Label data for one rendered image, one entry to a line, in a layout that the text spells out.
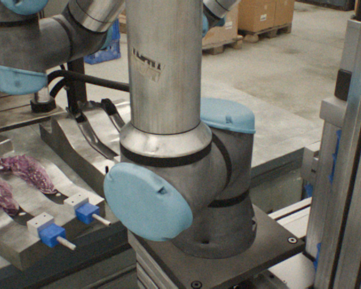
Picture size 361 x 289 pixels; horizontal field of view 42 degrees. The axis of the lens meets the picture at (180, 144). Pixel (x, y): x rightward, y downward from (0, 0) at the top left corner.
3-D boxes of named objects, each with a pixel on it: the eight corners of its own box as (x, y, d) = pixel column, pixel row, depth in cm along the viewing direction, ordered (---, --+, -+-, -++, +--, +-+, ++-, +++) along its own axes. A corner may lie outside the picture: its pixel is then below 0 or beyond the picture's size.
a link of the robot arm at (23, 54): (74, 79, 75) (67, 10, 70) (19, 102, 66) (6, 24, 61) (39, 71, 79) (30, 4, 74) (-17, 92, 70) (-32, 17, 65)
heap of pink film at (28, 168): (63, 188, 124) (60, 162, 120) (5, 220, 111) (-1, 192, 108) (4, 159, 138) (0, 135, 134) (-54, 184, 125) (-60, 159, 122)
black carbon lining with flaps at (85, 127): (158, 154, 139) (157, 125, 134) (110, 170, 130) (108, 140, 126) (103, 115, 164) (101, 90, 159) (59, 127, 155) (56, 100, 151)
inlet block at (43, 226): (84, 252, 106) (82, 233, 104) (67, 264, 103) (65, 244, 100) (47, 230, 113) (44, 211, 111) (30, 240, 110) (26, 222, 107)
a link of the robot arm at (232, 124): (263, 173, 77) (270, 96, 71) (226, 214, 67) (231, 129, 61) (199, 155, 83) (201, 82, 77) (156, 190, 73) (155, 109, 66)
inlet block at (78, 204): (117, 228, 114) (116, 210, 111) (102, 238, 110) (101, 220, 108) (81, 209, 121) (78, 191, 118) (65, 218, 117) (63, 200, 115)
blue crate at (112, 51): (124, 58, 516) (122, 38, 506) (90, 66, 491) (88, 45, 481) (93, 46, 557) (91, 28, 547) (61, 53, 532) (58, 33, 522)
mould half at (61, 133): (186, 177, 141) (187, 136, 135) (109, 206, 127) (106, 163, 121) (107, 120, 177) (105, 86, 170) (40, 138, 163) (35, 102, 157)
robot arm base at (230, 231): (274, 238, 78) (281, 187, 73) (200, 272, 71) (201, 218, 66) (220, 195, 89) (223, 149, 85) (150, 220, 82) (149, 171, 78)
